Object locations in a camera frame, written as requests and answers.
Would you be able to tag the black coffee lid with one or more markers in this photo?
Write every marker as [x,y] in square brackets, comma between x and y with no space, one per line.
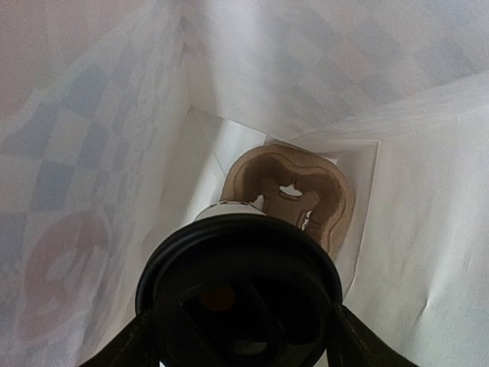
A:
[238,290]

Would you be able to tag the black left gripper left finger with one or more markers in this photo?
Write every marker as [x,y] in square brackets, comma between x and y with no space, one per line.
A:
[132,347]

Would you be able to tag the brown cardboard cup carrier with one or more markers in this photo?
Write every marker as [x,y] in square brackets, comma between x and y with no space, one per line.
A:
[297,186]

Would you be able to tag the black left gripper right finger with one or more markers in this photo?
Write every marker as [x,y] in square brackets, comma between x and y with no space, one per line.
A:
[351,343]

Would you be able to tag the blue checkered paper bag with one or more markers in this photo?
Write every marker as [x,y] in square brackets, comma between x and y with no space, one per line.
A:
[119,118]

